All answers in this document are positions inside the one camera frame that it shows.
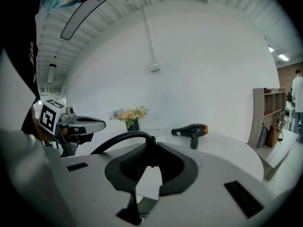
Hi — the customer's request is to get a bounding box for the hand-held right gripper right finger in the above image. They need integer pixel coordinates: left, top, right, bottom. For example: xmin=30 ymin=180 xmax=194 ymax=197
xmin=141 ymin=140 xmax=273 ymax=227

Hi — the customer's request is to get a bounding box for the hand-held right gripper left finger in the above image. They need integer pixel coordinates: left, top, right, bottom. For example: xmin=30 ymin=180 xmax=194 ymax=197
xmin=46 ymin=142 xmax=153 ymax=227

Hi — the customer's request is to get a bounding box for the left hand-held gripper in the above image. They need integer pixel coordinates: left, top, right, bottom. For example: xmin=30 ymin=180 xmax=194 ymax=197
xmin=38 ymin=99 xmax=107 ymax=158

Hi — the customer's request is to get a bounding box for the person's left forearm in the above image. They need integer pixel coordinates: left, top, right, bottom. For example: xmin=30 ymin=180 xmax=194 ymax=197
xmin=31 ymin=116 xmax=57 ymax=142

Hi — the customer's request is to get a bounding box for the black hair dryer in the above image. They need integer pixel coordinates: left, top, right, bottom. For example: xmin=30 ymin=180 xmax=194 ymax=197
xmin=170 ymin=123 xmax=209 ymax=150

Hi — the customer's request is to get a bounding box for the person's left hand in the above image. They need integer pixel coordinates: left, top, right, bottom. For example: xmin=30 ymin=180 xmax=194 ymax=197
xmin=60 ymin=126 xmax=95 ymax=145

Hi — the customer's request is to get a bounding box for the blue flower bunch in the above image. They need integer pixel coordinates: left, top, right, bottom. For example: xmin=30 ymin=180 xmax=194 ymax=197
xmin=108 ymin=108 xmax=125 ymax=121

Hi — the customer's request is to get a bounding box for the yellow flower bouquet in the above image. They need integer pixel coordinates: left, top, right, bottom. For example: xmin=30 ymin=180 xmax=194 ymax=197
xmin=116 ymin=105 xmax=151 ymax=129

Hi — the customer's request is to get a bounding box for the black flower vase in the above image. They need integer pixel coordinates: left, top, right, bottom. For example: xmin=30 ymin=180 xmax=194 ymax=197
xmin=125 ymin=119 xmax=140 ymax=132

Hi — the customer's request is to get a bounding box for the long ceiling lamp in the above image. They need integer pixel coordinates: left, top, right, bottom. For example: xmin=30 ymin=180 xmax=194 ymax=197
xmin=268 ymin=46 xmax=290 ymax=62
xmin=47 ymin=63 xmax=57 ymax=84

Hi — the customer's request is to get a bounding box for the grey bag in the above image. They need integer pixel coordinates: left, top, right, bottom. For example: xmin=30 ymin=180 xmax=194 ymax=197
xmin=256 ymin=124 xmax=269 ymax=149

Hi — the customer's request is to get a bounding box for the brown bag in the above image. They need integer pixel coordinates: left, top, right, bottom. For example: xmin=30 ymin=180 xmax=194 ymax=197
xmin=265 ymin=119 xmax=284 ymax=148

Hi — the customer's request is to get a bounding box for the wooden shelf cabinet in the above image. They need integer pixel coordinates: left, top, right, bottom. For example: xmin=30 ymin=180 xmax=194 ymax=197
xmin=246 ymin=87 xmax=299 ymax=182

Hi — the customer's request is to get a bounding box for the person's black t-shirt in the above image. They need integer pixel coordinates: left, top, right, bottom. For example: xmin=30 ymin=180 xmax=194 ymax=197
xmin=0 ymin=0 xmax=41 ymax=135

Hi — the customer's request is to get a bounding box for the white wall switch box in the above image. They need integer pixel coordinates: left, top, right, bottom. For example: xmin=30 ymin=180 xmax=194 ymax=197
xmin=149 ymin=60 xmax=161 ymax=73

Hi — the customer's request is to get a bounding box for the white wall conduit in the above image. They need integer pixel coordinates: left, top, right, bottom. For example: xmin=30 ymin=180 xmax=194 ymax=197
xmin=140 ymin=5 xmax=157 ymax=63

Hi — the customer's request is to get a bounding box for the curved head-mount band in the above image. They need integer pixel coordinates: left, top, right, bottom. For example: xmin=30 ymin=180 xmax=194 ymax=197
xmin=60 ymin=0 xmax=131 ymax=41

